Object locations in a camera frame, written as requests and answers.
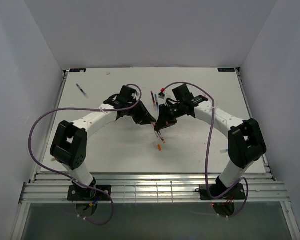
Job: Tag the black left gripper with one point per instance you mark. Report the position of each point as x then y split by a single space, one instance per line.
144 117

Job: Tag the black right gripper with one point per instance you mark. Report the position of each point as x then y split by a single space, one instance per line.
163 109

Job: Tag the light blue gel pen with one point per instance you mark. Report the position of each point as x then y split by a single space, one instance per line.
156 99

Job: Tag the clear pen cap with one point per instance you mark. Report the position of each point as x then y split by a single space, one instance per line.
155 144

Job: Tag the orange red gel pen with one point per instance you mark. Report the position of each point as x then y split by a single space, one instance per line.
159 135

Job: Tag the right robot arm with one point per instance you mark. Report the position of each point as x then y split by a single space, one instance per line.
246 144

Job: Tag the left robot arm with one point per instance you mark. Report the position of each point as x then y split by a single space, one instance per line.
69 145

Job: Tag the green pen on table edge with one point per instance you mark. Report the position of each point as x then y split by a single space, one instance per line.
223 151

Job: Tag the blue pen far left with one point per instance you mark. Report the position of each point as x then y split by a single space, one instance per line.
82 91

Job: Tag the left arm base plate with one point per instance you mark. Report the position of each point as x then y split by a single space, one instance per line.
77 193

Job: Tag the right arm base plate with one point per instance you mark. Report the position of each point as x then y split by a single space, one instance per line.
235 193

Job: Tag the aluminium frame rail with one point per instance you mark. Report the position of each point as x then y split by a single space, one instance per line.
149 188

